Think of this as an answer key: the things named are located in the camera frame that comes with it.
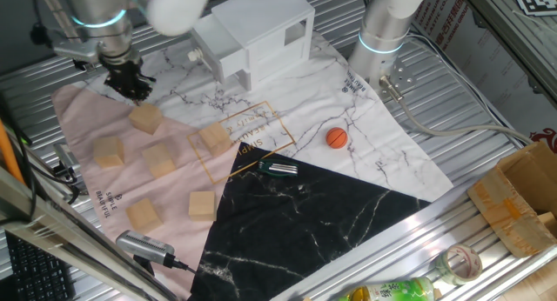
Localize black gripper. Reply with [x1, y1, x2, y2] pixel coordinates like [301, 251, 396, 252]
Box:
[100, 57, 156, 104]

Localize plain wooden cube block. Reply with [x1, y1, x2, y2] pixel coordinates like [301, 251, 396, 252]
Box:
[141, 143, 178, 179]
[92, 135, 126, 170]
[124, 197, 164, 236]
[128, 101, 165, 136]
[187, 190, 218, 223]
[198, 121, 233, 157]

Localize small gray clamped device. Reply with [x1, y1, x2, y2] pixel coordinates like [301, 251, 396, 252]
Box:
[52, 143, 83, 183]

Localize orange pole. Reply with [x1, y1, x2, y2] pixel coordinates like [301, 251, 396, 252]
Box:
[0, 117, 26, 184]

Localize white plastic drawer cabinet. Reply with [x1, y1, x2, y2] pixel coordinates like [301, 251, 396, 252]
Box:
[211, 0, 316, 92]

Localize green holder with silver bits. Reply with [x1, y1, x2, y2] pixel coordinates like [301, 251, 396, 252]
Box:
[256, 159, 300, 177]

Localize black keyboard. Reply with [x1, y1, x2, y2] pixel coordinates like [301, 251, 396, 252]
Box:
[3, 231, 77, 301]

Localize small orange basketball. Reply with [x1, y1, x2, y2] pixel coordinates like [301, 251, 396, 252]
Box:
[325, 126, 349, 151]

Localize marble pink black cloth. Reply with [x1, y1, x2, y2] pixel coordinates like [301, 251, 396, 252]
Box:
[50, 29, 454, 301]

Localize green tea bottle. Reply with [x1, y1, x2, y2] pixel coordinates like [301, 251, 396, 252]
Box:
[337, 277, 436, 301]

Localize white sheet with red print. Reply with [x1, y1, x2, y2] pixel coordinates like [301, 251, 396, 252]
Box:
[411, 0, 557, 144]

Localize clear tape roll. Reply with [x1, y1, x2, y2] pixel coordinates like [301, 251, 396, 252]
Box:
[434, 243, 484, 287]

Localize brown cardboard box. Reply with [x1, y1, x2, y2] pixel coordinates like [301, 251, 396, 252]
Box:
[466, 140, 557, 258]

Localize black white marker board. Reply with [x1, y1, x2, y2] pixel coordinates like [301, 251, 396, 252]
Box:
[511, 0, 557, 17]

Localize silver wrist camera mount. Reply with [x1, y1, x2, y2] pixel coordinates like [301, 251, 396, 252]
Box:
[50, 29, 102, 71]

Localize silver depth camera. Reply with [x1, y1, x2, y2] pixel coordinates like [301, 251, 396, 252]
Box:
[115, 230, 176, 267]

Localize aluminium frame post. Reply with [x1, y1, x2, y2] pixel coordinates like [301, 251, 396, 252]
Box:
[0, 165, 179, 301]

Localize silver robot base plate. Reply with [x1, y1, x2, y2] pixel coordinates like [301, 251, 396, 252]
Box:
[369, 59, 418, 97]

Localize gray robot cable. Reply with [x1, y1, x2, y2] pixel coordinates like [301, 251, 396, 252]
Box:
[378, 74, 534, 146]

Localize white cable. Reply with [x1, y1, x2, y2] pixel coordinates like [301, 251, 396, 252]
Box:
[406, 34, 526, 142]

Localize aluminium frame beam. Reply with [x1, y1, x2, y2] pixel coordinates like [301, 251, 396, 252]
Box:
[456, 0, 557, 104]

